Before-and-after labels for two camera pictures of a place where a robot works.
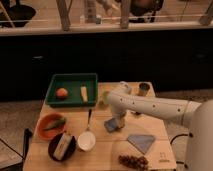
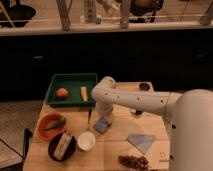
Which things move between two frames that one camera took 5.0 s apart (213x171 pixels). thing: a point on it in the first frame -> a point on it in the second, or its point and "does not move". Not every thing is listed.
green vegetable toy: (55, 123) does not move
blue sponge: (111, 125) -> (102, 124)
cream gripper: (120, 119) -> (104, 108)
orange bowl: (51, 133) does not move
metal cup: (144, 89) does not move
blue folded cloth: (141, 142) does not move
